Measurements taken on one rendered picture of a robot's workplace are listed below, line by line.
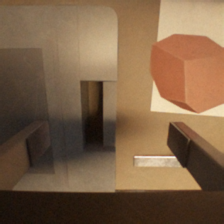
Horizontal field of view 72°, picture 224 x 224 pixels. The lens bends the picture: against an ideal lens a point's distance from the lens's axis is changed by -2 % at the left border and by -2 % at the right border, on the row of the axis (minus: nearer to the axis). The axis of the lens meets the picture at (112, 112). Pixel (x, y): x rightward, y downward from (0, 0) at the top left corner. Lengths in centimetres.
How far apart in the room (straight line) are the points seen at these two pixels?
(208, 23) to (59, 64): 23
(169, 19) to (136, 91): 12
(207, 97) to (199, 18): 12
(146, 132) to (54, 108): 16
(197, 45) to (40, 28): 21
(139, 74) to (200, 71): 9
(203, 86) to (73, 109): 19
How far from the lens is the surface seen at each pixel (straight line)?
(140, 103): 27
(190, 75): 25
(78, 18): 20
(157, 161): 32
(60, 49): 20
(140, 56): 27
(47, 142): 17
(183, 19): 29
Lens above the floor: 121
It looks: 74 degrees down
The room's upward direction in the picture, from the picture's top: 179 degrees clockwise
